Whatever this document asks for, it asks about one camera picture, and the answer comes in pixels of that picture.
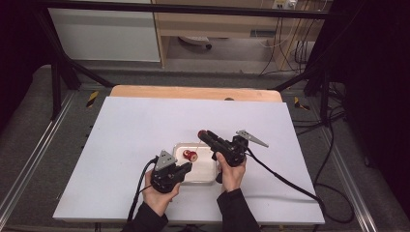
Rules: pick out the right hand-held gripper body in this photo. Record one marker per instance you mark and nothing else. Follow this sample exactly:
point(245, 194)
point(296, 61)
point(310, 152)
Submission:
point(233, 151)

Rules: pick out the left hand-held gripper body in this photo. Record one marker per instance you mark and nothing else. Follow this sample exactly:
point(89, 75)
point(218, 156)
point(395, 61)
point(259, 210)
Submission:
point(166, 180)

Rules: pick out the thin wooden skewer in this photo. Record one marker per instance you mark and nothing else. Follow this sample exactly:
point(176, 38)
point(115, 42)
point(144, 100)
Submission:
point(197, 147)

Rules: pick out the white square tray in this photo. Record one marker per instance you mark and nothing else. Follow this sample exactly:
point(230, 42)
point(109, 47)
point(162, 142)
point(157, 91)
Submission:
point(203, 169)

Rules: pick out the person's left hand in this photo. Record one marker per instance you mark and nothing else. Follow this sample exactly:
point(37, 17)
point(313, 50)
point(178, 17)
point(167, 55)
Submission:
point(158, 201)

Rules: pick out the person's right hand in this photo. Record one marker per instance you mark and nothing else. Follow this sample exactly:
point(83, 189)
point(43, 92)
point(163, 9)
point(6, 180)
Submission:
point(232, 177)

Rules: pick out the wooden table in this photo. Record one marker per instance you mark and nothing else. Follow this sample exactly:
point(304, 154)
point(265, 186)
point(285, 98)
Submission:
point(193, 93)

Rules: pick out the yellow black floor tape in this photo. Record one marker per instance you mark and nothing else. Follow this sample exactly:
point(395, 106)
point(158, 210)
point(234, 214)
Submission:
point(300, 103)

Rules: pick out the office chair base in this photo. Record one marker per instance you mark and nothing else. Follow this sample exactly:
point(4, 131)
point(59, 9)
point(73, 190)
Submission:
point(196, 40)

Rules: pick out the black metal stand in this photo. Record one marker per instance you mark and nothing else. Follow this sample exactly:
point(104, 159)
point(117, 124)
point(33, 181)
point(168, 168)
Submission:
point(56, 87)
point(324, 93)

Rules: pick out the light wooden desk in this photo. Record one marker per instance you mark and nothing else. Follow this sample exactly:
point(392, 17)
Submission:
point(222, 24)

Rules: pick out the white power strip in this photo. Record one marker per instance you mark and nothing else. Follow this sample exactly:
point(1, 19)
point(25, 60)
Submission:
point(283, 4)

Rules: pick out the white cabinet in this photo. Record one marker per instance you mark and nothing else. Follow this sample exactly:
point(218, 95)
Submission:
point(106, 35)

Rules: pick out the aluminium floor rail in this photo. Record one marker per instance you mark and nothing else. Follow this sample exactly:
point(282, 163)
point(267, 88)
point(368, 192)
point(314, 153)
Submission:
point(35, 151)
point(346, 170)

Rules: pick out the black metal frame bar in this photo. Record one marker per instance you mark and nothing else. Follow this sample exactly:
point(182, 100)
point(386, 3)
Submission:
point(193, 9)

